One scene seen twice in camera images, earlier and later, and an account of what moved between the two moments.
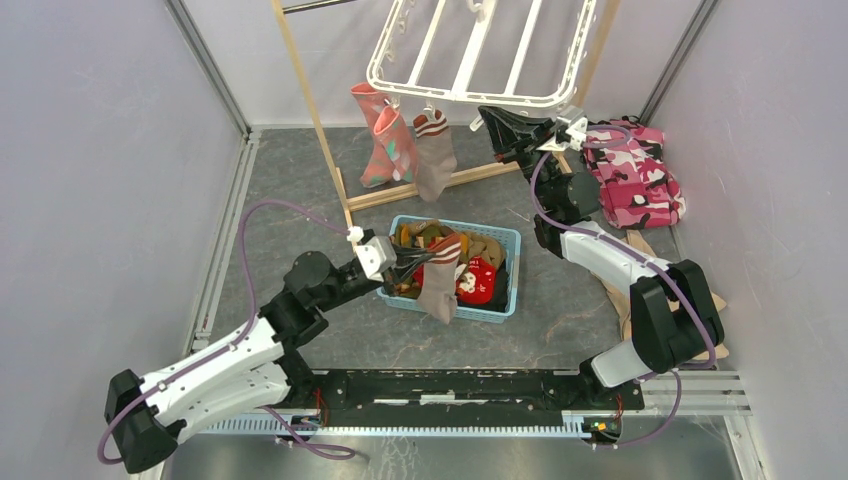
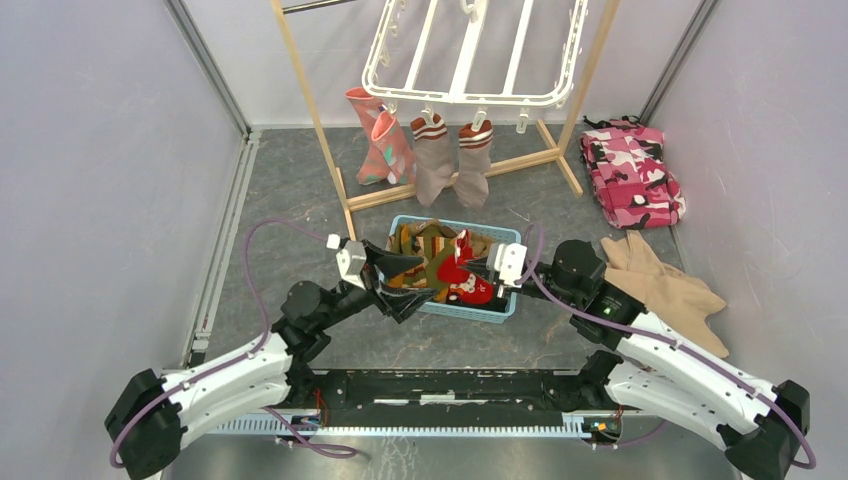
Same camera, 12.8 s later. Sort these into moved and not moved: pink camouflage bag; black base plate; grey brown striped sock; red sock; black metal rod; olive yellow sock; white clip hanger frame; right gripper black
Moved: right gripper black; olive yellow sock; white clip hanger frame
Not moved: red sock; pink camouflage bag; grey brown striped sock; black metal rod; black base plate
